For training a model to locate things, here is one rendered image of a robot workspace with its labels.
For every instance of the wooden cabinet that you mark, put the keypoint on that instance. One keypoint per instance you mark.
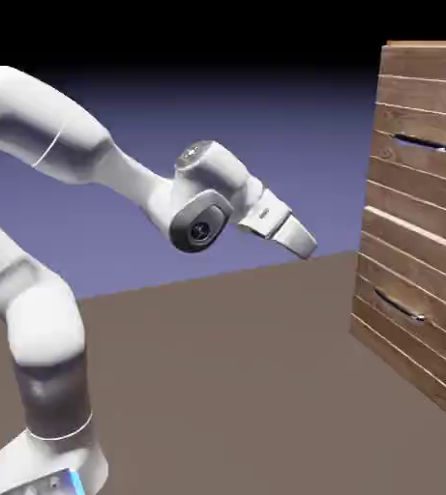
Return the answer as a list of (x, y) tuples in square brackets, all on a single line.
[(420, 247)]

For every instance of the wooden drawer front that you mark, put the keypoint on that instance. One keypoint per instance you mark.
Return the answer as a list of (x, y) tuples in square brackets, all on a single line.
[(420, 185), (404, 340)]

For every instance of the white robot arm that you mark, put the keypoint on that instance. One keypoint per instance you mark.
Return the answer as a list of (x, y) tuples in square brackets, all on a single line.
[(71, 135)]

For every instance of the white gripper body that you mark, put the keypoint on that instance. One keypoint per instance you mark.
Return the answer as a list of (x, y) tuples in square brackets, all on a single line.
[(298, 235)]

